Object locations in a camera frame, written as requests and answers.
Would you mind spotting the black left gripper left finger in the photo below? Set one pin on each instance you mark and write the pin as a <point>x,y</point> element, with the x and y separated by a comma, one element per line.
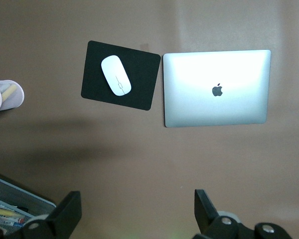
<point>52,224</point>

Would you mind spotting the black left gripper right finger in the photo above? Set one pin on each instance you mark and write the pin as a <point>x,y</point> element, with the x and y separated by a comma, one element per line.
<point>221,229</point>

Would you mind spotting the silver laptop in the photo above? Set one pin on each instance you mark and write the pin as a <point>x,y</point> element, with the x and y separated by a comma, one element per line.
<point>214,109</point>

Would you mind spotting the white marker with printed label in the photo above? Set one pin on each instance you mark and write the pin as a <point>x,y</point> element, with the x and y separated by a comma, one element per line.
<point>7,220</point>

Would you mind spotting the grey mesh desk organizer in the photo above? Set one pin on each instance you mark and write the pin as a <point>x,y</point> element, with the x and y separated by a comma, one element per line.
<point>27,199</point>

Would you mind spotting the pink mesh pen cup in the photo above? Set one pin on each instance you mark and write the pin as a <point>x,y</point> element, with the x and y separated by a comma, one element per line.
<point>17,97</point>

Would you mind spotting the yellow pen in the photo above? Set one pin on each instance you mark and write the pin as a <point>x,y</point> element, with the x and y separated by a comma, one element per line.
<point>10,91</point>

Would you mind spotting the white computer mouse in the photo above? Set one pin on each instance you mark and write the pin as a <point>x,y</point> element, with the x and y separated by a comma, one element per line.
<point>115,74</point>

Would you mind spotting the black mouse pad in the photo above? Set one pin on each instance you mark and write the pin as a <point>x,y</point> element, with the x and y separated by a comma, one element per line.
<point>142,82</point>

